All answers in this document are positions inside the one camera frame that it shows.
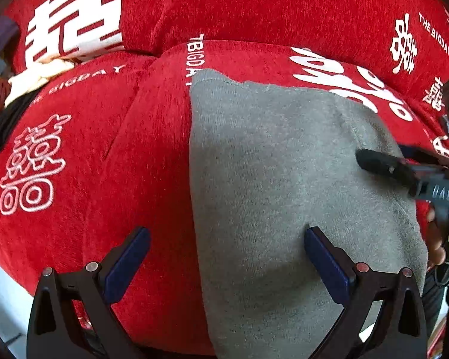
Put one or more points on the grey sweater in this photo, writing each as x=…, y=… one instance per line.
x=265, y=175

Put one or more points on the grey purple cloth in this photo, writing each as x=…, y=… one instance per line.
x=5, y=33

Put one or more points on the person's right hand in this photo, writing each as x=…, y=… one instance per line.
x=436, y=246

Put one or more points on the red printed blanket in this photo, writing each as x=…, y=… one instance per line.
x=97, y=194

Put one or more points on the red printed quilt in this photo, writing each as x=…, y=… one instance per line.
x=247, y=7

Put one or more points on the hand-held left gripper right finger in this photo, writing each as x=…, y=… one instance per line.
x=327, y=265

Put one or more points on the cream cloth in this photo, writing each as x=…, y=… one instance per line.
x=26, y=82

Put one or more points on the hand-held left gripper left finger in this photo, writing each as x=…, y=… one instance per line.
x=129, y=265

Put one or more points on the dark cloth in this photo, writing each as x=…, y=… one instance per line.
x=3, y=123

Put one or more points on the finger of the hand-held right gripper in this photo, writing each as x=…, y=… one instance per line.
x=381, y=164
x=421, y=154

